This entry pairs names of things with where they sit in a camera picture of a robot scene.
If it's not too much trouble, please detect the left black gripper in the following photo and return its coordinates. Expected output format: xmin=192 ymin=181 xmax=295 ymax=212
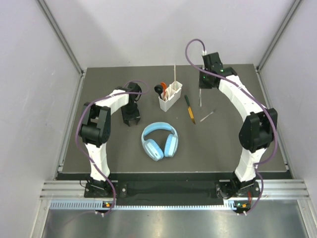
xmin=121 ymin=102 xmax=140 ymax=125

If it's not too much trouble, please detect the white compartment utensil container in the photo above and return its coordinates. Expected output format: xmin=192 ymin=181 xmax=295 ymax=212
xmin=158 ymin=81 xmax=182 ymax=112

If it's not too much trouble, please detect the black ladle spoon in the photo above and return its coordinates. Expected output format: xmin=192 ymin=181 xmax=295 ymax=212
xmin=154 ymin=84 xmax=163 ymax=99

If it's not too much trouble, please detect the white spoon horizontal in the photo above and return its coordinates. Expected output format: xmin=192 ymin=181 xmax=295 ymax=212
xmin=167 ymin=83 xmax=174 ymax=100

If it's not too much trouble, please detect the white spoon vertical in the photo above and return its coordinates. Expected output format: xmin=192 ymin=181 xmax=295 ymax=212
xmin=163 ymin=90 xmax=170 ymax=101

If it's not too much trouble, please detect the orange plastic spoon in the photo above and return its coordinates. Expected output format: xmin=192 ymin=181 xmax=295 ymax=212
xmin=160 ymin=82 xmax=167 ymax=96

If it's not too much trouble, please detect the small silver spoon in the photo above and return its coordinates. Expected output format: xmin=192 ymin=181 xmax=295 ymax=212
xmin=199 ymin=88 xmax=202 ymax=107

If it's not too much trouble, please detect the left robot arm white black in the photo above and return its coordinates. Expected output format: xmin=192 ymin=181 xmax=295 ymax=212
xmin=75 ymin=81 xmax=143 ymax=198

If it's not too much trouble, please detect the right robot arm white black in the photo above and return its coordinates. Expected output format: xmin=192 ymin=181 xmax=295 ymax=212
xmin=199 ymin=52 xmax=277 ymax=199

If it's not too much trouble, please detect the blue over-ear headphones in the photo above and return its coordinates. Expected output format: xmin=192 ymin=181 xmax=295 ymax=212
xmin=141 ymin=122 xmax=179 ymax=162

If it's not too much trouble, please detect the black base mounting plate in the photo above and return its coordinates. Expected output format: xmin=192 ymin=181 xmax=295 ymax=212
xmin=84 ymin=179 xmax=261 ymax=199

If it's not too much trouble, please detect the aluminium frame rail front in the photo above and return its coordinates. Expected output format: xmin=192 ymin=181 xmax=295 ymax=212
xmin=40 ymin=179 xmax=310 ymax=211

